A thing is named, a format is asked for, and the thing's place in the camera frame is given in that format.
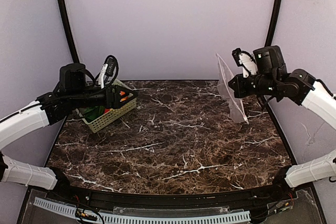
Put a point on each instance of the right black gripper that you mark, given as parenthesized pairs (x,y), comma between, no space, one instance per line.
(243,85)

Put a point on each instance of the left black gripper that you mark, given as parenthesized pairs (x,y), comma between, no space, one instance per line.
(113,97)

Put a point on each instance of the clear zip top bag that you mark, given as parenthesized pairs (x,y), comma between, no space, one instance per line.
(236,107)

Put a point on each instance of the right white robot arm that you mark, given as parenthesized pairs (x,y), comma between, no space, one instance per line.
(304,89)

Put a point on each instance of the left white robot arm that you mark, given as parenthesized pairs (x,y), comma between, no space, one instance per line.
(46,110)

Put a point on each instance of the orange fruit toy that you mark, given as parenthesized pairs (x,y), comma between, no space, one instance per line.
(123,96)

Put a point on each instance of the green leafy vegetable toy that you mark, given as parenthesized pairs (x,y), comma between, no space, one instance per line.
(92,113)

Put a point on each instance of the beige perforated plastic basket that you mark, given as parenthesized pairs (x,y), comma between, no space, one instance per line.
(109,117)

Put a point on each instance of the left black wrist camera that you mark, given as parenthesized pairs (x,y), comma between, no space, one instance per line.
(108,72)

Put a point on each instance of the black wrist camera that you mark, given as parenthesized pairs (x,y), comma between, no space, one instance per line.
(246,61)
(108,72)

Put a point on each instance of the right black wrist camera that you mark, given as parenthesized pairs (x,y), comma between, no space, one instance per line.
(246,61)

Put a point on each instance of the right black frame post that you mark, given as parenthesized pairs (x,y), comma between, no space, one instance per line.
(273,23)

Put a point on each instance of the black frame post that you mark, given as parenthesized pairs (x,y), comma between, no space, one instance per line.
(67,30)
(273,23)

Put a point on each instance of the left black frame post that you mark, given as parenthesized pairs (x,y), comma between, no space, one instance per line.
(67,30)

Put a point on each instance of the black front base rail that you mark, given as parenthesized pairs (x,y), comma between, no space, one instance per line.
(266,204)

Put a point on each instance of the white slotted cable duct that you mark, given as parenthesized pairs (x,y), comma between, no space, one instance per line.
(135,215)

